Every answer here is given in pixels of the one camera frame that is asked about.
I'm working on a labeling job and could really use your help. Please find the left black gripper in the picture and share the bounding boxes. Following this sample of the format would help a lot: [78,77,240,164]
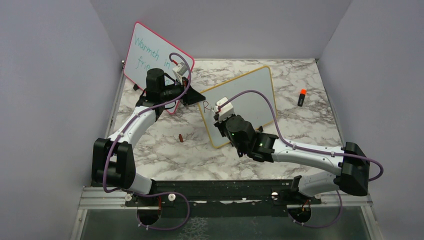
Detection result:
[160,76,206,106]

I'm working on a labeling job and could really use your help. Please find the yellow framed whiteboard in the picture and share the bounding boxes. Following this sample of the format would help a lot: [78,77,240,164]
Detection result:
[198,65,277,149]

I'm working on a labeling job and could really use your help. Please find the red marker cap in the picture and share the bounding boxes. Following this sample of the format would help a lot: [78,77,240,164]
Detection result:
[178,134,184,143]

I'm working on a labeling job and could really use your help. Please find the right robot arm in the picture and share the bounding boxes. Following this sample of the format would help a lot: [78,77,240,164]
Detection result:
[213,114,370,204]

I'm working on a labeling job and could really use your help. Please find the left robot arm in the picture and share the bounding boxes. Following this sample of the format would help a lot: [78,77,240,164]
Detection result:
[91,63,206,206]

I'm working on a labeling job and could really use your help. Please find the pink framed whiteboard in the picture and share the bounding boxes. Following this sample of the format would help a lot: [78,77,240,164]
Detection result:
[123,21,195,116]

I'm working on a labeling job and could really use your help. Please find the orange capped black marker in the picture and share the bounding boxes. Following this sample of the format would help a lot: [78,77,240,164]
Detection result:
[297,89,307,107]

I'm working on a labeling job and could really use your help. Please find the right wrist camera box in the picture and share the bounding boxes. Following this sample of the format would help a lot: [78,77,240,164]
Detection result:
[212,97,235,123]

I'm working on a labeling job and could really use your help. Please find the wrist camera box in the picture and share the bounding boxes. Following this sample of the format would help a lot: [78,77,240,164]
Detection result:
[212,97,235,123]
[172,62,189,85]

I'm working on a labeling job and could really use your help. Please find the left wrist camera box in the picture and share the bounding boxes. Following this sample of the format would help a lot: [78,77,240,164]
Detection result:
[172,62,189,85]

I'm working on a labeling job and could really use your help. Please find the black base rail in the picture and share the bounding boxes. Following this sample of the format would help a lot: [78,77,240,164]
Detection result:
[107,179,321,218]

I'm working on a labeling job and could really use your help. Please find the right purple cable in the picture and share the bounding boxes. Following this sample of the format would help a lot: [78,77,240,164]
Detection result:
[216,90,385,229]

